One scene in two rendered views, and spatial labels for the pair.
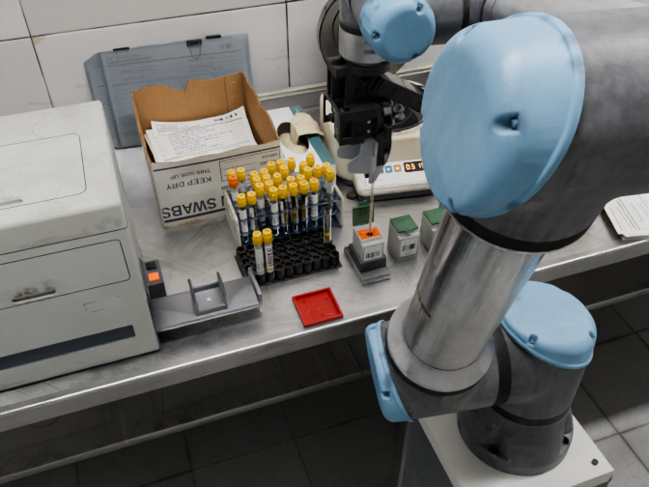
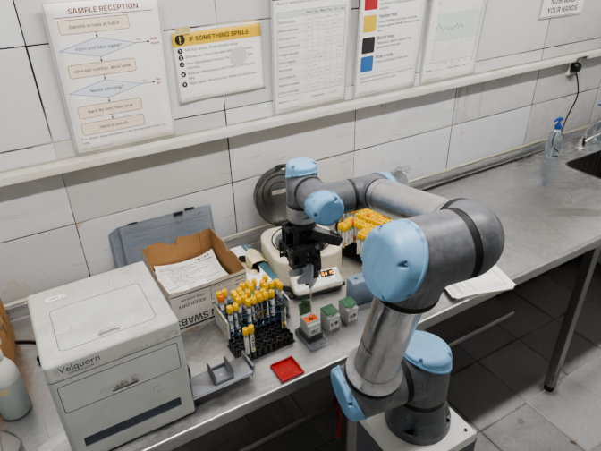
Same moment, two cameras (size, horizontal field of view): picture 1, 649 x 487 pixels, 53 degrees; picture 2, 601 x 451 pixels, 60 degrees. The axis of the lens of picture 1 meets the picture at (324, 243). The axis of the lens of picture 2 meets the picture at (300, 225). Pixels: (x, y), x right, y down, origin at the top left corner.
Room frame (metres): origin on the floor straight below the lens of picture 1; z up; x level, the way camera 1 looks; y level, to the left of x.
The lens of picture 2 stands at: (-0.26, 0.15, 1.92)
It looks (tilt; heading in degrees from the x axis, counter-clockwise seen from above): 31 degrees down; 349
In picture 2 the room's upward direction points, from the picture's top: 1 degrees counter-clockwise
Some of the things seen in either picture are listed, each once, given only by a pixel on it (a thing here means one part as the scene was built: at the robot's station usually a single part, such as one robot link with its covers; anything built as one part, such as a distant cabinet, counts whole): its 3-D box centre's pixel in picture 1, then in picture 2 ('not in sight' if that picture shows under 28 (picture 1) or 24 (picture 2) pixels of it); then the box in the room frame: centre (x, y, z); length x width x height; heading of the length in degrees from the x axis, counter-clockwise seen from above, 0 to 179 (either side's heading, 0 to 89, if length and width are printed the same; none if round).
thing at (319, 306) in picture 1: (317, 306); (286, 369); (0.74, 0.01, 0.88); 0.07 x 0.07 x 0.01; 19
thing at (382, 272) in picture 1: (367, 257); (310, 334); (0.84, -0.08, 0.89); 0.09 x 0.05 x 0.04; 19
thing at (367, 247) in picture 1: (367, 245); (310, 327); (0.84, -0.08, 0.92); 0.05 x 0.04 x 0.06; 19
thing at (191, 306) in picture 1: (194, 300); (212, 377); (0.71, 0.21, 0.92); 0.21 x 0.07 x 0.05; 109
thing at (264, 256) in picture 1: (286, 238); (260, 328); (0.85, 0.07, 0.93); 0.17 x 0.09 x 0.11; 110
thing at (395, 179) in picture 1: (382, 134); (303, 256); (1.17, -0.12, 0.94); 0.30 x 0.24 x 0.12; 10
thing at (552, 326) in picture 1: (532, 346); (420, 367); (0.50, -0.25, 1.07); 0.13 x 0.12 x 0.14; 101
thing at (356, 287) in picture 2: not in sight; (363, 289); (0.97, -0.27, 0.92); 0.10 x 0.07 x 0.10; 104
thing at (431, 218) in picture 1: (436, 230); (348, 310); (0.90, -0.20, 0.91); 0.05 x 0.04 x 0.07; 19
